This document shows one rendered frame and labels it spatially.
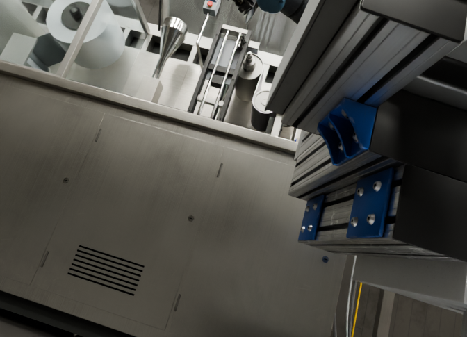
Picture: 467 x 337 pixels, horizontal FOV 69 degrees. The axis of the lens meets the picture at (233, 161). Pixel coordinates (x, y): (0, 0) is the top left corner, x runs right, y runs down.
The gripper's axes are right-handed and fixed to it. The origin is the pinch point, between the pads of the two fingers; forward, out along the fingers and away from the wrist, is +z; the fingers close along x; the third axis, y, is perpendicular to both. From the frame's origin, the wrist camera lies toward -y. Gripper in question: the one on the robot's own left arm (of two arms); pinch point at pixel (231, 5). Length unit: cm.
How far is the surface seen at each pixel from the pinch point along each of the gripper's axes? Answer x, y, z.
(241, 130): 28.7, 31.7, 10.8
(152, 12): -17, -128, 234
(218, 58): 14.8, -4.1, 36.8
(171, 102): 16, 4, 90
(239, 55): 22.1, -11.1, 34.3
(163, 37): -8, -17, 72
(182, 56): 10, -30, 100
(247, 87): 38, -8, 47
